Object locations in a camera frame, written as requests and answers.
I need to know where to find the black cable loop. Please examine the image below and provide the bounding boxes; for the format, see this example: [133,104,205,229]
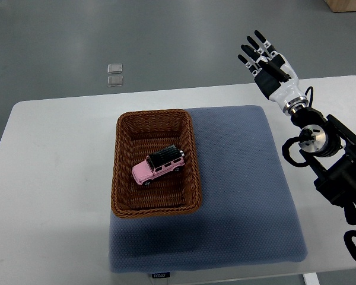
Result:
[281,137,309,167]

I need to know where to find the upper floor plate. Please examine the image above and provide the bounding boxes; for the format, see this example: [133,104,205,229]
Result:
[107,63,123,74]

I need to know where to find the pink toy car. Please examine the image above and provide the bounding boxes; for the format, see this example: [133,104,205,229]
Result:
[132,145,185,186]

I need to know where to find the blue-grey cushion mat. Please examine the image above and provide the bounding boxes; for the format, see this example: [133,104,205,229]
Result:
[109,106,307,273]

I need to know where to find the brown wicker basket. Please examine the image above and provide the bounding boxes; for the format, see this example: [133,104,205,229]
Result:
[111,109,202,219]

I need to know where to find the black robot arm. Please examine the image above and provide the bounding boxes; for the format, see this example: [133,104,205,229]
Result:
[238,30,356,225]

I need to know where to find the wooden box corner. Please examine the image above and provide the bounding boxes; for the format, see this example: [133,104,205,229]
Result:
[325,0,356,12]

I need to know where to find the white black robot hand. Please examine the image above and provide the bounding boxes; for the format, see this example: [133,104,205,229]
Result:
[237,30,309,115]

